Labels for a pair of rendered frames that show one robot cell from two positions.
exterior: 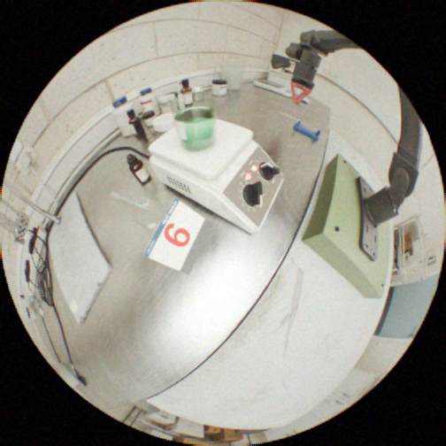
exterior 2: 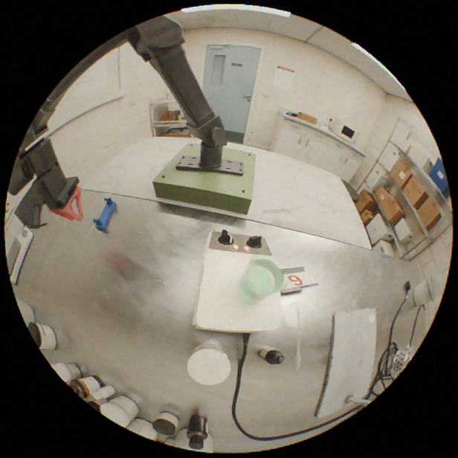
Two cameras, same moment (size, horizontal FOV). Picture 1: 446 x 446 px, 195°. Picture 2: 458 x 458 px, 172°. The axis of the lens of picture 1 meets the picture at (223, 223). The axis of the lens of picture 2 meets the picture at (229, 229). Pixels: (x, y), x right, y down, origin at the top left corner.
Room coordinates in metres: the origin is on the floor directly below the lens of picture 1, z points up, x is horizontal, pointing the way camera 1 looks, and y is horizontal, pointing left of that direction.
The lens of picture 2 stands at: (0.22, 0.08, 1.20)
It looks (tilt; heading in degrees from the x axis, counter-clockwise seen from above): 54 degrees down; 241
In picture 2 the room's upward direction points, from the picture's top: 11 degrees clockwise
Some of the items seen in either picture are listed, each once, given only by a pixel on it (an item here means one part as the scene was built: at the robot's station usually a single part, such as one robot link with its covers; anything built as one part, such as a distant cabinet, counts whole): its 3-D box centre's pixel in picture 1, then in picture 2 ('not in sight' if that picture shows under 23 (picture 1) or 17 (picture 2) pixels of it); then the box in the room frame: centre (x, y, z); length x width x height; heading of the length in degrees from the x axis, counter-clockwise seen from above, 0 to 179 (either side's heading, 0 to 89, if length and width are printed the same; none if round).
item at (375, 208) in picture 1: (380, 206); (211, 154); (0.12, -0.31, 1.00); 0.20 x 0.07 x 0.08; 156
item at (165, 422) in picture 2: (149, 118); (166, 423); (0.38, 0.28, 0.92); 0.04 x 0.04 x 0.04
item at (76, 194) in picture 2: (298, 91); (69, 205); (0.49, -0.18, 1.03); 0.07 x 0.07 x 0.09; 73
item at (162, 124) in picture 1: (170, 133); (209, 361); (0.25, 0.14, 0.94); 0.06 x 0.06 x 0.08
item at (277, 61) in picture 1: (288, 66); (38, 202); (0.50, -0.12, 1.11); 0.11 x 0.07 x 0.06; 73
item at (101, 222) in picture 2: (308, 128); (103, 211); (0.46, -0.25, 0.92); 0.10 x 0.03 x 0.04; 73
